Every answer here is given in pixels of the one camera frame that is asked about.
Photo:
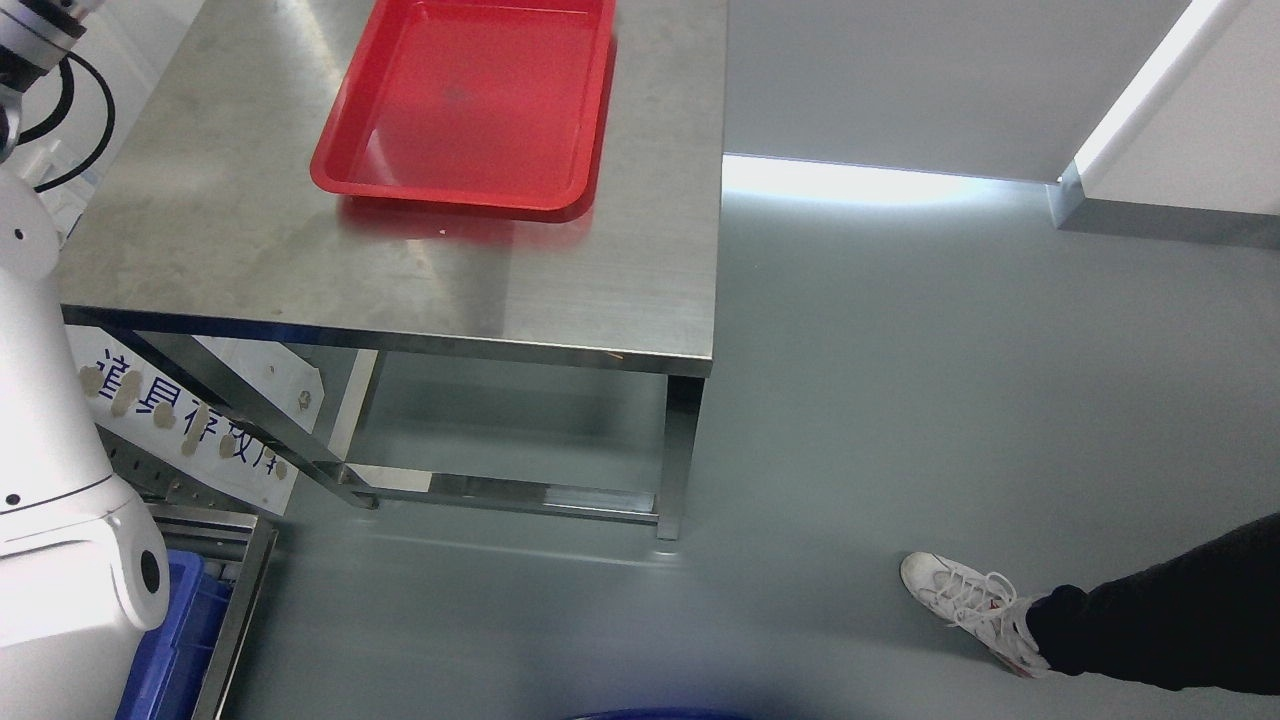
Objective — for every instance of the white sign with characters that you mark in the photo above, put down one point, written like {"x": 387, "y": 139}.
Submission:
{"x": 136, "y": 402}

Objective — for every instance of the black trouser leg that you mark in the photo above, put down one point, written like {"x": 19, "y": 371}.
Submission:
{"x": 1208, "y": 618}

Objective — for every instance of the red plastic tray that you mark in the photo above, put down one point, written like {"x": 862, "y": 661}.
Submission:
{"x": 490, "y": 106}

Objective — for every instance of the stainless steel table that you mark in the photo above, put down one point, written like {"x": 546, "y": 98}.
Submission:
{"x": 209, "y": 252}

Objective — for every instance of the white sneaker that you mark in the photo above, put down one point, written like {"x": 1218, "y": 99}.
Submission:
{"x": 984, "y": 605}

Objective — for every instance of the blue bin lower left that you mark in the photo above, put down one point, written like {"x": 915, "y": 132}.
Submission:
{"x": 171, "y": 662}

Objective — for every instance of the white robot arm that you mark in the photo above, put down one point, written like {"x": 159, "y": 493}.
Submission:
{"x": 83, "y": 565}

